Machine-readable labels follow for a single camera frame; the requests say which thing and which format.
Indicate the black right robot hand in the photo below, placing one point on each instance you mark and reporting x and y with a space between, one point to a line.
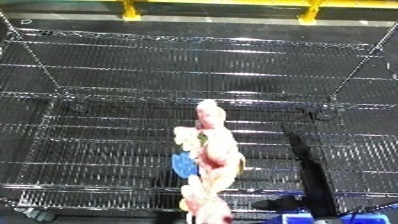
314 176

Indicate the pink soft toy dragon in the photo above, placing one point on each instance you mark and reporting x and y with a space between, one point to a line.
216 150

